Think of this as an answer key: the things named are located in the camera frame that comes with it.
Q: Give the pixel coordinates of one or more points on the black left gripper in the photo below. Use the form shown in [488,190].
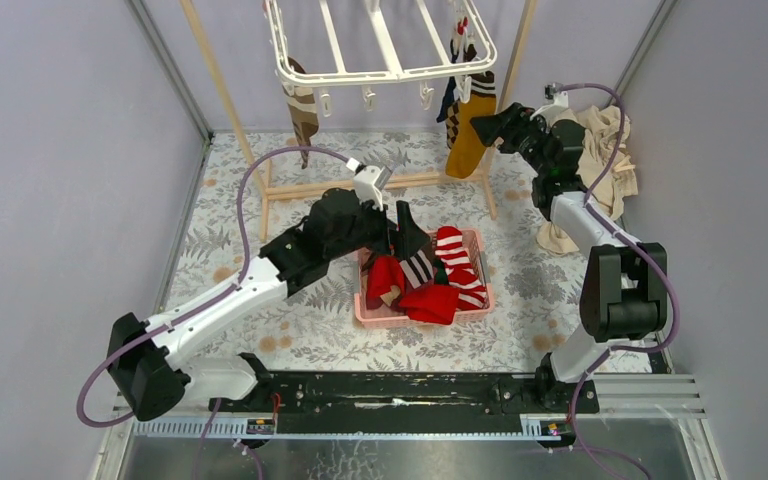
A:
[400,240]

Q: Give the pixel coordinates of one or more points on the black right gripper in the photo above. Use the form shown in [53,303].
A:
[507,126]

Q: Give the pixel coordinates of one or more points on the red bear sock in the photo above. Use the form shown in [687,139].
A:
[385,283]

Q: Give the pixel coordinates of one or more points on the red white striped sock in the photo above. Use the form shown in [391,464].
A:
[451,251]

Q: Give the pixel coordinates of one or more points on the mustard brown cuffed sock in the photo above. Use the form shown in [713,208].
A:
[468,151]

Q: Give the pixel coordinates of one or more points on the dark argyle sock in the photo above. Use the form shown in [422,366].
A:
[449,106]

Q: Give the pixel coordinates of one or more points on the brown striped sock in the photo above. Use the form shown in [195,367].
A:
[303,112]

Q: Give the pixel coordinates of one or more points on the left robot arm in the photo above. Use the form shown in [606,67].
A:
[152,361]

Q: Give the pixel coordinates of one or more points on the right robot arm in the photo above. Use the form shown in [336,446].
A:
[626,294]

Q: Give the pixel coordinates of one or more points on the wooden hanger stand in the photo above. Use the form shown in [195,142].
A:
[260,172]

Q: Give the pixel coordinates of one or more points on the white plastic sock hanger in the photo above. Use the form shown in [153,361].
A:
[468,23]

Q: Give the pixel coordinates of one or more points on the pink plastic basket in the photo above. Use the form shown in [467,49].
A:
[446,283]

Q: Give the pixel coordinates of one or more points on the beige crumpled cloth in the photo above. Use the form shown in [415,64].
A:
[606,163]

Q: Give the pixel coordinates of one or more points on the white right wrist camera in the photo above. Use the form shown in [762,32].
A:
[556,101]

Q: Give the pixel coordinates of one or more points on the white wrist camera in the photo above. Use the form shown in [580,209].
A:
[368,182]
[556,101]

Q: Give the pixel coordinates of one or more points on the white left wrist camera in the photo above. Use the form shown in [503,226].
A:
[368,182]

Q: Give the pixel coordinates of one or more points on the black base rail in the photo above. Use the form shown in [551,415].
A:
[306,402]

